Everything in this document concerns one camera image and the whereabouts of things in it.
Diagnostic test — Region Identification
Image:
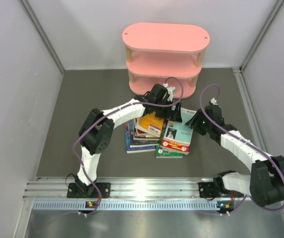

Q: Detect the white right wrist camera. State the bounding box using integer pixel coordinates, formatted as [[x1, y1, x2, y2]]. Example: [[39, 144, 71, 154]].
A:
[[210, 98, 218, 105]]

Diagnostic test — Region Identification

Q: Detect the dark red cream book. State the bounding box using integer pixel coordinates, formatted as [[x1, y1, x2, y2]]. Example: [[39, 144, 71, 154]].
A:
[[134, 119, 159, 139]]

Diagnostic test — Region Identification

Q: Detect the aluminium mounting rail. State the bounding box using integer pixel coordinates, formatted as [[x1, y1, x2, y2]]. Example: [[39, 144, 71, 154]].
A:
[[23, 176, 212, 201]]

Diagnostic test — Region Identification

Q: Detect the blue bottom book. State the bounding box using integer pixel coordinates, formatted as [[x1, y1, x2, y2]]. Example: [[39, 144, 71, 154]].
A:
[[125, 123, 156, 154]]

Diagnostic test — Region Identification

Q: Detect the red cartoon paperback book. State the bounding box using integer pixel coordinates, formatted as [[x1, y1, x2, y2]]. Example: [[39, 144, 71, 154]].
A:
[[160, 140, 189, 155]]

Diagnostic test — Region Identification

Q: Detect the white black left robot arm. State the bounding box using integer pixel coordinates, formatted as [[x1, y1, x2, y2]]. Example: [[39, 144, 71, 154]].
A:
[[73, 83, 181, 198]]

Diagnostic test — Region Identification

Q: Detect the dark blue Nineteen Eighty-Four book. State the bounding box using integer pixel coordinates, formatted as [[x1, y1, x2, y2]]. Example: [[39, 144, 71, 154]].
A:
[[128, 120, 159, 148]]

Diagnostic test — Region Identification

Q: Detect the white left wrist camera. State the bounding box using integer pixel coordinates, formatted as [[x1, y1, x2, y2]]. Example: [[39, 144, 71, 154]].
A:
[[163, 83, 177, 97]]

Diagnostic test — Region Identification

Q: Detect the light teal paperback book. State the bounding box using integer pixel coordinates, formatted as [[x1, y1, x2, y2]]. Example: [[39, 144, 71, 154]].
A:
[[162, 108, 197, 147]]

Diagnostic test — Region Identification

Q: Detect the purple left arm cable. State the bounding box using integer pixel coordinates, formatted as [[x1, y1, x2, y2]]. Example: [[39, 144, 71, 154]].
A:
[[72, 76, 184, 218]]

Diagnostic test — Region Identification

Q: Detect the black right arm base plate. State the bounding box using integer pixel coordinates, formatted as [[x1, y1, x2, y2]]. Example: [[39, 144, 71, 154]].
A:
[[198, 182, 231, 200]]

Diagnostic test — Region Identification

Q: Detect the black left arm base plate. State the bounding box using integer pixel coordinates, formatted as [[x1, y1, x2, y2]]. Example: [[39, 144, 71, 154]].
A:
[[67, 182, 111, 198]]

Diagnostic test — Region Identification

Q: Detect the pink three-tier shelf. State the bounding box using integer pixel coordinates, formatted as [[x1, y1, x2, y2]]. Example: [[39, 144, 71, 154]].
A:
[[122, 22, 210, 99]]

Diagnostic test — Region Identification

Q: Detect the orange yellow paperback book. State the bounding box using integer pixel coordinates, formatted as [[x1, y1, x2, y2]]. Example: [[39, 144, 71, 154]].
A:
[[134, 112, 165, 137]]

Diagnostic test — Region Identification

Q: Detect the green paperback book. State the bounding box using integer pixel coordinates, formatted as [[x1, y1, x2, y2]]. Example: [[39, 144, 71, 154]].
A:
[[156, 145, 183, 159]]

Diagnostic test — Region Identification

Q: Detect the perforated metal cable tray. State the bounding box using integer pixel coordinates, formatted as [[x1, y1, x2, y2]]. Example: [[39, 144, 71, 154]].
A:
[[33, 200, 233, 211]]

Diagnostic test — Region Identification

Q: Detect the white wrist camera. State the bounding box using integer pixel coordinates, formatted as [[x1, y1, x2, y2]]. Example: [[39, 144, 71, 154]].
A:
[[163, 83, 177, 97], [210, 98, 218, 105]]

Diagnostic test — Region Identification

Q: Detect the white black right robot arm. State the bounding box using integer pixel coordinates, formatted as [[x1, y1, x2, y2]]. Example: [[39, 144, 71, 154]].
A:
[[186, 104, 284, 207]]

